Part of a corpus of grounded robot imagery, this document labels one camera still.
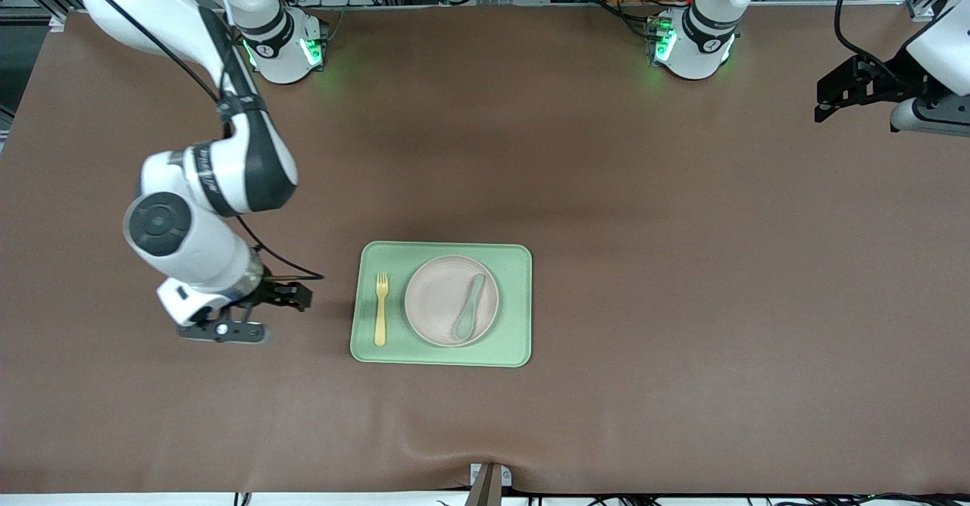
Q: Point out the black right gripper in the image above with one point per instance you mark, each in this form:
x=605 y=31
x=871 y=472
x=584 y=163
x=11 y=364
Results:
x=271 y=292

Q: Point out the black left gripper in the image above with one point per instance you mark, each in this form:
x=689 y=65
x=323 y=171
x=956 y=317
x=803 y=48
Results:
x=885 y=86

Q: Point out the yellow plastic fork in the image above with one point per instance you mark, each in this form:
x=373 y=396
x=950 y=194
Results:
x=380 y=317

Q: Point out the pale round plate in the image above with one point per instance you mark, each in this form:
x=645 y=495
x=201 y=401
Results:
x=439 y=294

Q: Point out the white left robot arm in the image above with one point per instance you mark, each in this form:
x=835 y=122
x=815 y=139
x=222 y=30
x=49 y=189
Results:
x=705 y=44

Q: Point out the brown wooden post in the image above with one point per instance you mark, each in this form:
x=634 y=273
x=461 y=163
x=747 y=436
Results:
x=485 y=491

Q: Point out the light green rectangular tray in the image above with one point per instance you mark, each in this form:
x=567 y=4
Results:
x=515 y=339

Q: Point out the brown table cover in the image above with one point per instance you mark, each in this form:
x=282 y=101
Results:
x=682 y=263

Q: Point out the grey metal bracket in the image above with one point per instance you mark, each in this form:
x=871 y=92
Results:
x=506 y=477

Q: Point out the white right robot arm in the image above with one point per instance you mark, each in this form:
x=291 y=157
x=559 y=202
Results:
x=189 y=241

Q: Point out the green plastic spoon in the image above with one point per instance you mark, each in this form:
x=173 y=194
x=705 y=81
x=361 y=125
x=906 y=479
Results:
x=464 y=328

